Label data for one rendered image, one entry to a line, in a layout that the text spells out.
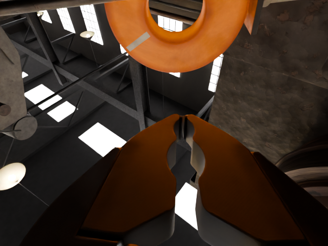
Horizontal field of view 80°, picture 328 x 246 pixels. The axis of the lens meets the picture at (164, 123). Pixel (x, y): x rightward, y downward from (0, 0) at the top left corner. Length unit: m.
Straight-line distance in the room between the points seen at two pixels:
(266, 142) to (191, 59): 0.49
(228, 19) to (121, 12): 0.12
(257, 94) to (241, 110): 0.08
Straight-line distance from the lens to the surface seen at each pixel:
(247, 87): 0.60
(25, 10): 0.27
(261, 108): 0.62
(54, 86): 13.18
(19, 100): 2.88
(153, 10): 7.94
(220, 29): 0.26
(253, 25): 0.24
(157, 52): 0.26
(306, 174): 0.52
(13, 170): 5.42
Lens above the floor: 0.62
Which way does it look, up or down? 48 degrees up
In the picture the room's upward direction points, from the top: 179 degrees clockwise
